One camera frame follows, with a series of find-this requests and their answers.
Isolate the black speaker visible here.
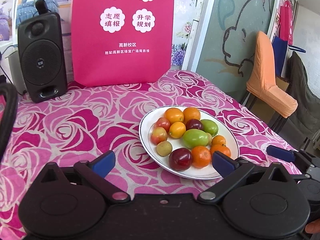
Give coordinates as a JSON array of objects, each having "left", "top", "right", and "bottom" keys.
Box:
[{"left": 17, "top": 0, "right": 67, "bottom": 103}]

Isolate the tan longan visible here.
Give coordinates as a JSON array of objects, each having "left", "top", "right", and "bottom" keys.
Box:
[
  {"left": 156, "top": 141, "right": 172, "bottom": 157},
  {"left": 206, "top": 133, "right": 213, "bottom": 146}
]

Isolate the pink tote bag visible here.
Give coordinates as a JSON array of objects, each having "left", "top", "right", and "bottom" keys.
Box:
[{"left": 71, "top": 0, "right": 174, "bottom": 87}]

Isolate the yellow orange fruit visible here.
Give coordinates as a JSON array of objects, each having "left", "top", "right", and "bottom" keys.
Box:
[{"left": 169, "top": 122, "right": 186, "bottom": 139}]

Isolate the blue bag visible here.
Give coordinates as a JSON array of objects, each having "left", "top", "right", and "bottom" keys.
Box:
[{"left": 272, "top": 36, "right": 288, "bottom": 77}]

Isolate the white round plate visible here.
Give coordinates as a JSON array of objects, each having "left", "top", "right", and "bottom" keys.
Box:
[{"left": 139, "top": 106, "right": 240, "bottom": 180}]

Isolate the black cable loop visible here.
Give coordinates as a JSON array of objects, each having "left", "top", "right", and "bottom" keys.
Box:
[{"left": 0, "top": 82, "right": 19, "bottom": 160}]

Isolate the orange mandarin pile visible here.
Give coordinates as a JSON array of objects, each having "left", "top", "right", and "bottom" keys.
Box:
[
  {"left": 210, "top": 145, "right": 231, "bottom": 157},
  {"left": 191, "top": 146, "right": 212, "bottom": 168},
  {"left": 212, "top": 135, "right": 226, "bottom": 146}
]

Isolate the orange on plate right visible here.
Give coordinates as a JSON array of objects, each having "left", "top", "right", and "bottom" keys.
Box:
[{"left": 183, "top": 107, "right": 201, "bottom": 124}]

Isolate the pink hanging bag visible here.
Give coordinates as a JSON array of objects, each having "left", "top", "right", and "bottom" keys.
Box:
[{"left": 279, "top": 0, "right": 293, "bottom": 45}]

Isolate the person's right hand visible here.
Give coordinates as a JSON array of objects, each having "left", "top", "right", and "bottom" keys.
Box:
[{"left": 305, "top": 219, "right": 320, "bottom": 234}]

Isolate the orange on plate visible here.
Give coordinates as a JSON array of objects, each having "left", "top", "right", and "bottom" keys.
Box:
[
  {"left": 183, "top": 107, "right": 201, "bottom": 124},
  {"left": 164, "top": 107, "right": 184, "bottom": 124}
]

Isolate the pink rose tablecloth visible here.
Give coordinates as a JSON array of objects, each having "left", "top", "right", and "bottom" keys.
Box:
[{"left": 1, "top": 70, "right": 291, "bottom": 239}]

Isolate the red yellow apple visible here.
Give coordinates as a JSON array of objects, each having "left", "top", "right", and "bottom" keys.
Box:
[{"left": 150, "top": 127, "right": 168, "bottom": 145}]

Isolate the orange covered chair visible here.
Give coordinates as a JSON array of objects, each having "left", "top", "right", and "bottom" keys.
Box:
[{"left": 246, "top": 31, "right": 298, "bottom": 118}]

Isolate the orange mandarin top pile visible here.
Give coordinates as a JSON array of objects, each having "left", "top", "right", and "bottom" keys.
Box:
[{"left": 191, "top": 146, "right": 212, "bottom": 168}]

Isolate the orange on plate left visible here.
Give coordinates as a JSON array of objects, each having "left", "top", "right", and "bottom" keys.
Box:
[{"left": 164, "top": 107, "right": 184, "bottom": 124}]

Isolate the white appliance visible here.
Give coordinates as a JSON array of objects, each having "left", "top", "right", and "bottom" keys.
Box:
[{"left": 6, "top": 51, "right": 27, "bottom": 95}]

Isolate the dark green jacket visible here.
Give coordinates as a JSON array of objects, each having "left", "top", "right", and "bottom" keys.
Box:
[{"left": 270, "top": 51, "right": 319, "bottom": 148}]

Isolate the small green fruit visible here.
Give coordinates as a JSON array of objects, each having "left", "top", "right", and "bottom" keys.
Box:
[{"left": 201, "top": 119, "right": 219, "bottom": 137}]

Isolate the large green fruit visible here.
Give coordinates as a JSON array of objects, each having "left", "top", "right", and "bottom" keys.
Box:
[{"left": 182, "top": 129, "right": 208, "bottom": 149}]

